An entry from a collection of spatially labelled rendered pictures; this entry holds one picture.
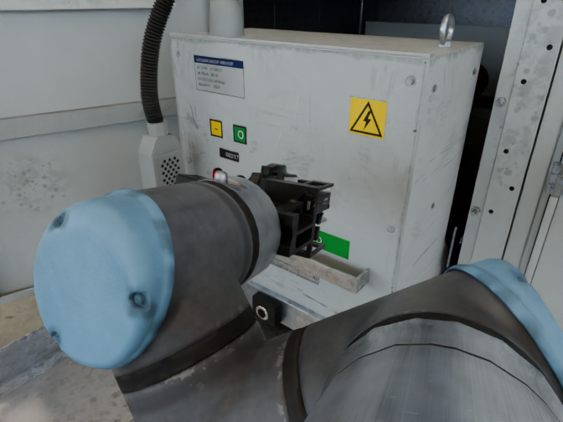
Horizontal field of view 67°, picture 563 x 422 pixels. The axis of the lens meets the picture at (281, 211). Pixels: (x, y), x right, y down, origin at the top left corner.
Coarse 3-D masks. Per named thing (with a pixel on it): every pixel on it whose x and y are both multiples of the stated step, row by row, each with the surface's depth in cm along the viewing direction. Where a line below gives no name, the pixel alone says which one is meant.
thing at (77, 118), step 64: (0, 0) 75; (64, 0) 80; (128, 0) 86; (192, 0) 95; (0, 64) 81; (64, 64) 86; (128, 64) 93; (0, 128) 83; (64, 128) 89; (128, 128) 98; (0, 192) 89; (64, 192) 96; (0, 256) 94
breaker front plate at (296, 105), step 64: (192, 64) 77; (256, 64) 68; (320, 64) 61; (384, 64) 55; (192, 128) 84; (256, 128) 73; (320, 128) 65; (384, 192) 62; (320, 256) 74; (384, 256) 66
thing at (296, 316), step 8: (248, 280) 89; (248, 288) 89; (256, 288) 87; (264, 288) 87; (248, 296) 90; (272, 296) 85; (280, 296) 84; (288, 304) 82; (296, 304) 82; (288, 312) 83; (296, 312) 82; (304, 312) 80; (312, 312) 80; (288, 320) 84; (296, 320) 83; (304, 320) 81; (312, 320) 80; (296, 328) 84
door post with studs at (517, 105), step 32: (544, 0) 59; (512, 32) 63; (544, 32) 61; (512, 64) 65; (544, 64) 62; (512, 96) 66; (544, 96) 63; (512, 128) 68; (512, 160) 69; (480, 192) 75; (512, 192) 71; (480, 224) 76; (480, 256) 79
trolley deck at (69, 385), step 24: (72, 360) 80; (24, 384) 75; (48, 384) 75; (72, 384) 75; (96, 384) 75; (0, 408) 71; (24, 408) 71; (48, 408) 71; (72, 408) 71; (96, 408) 71; (120, 408) 71
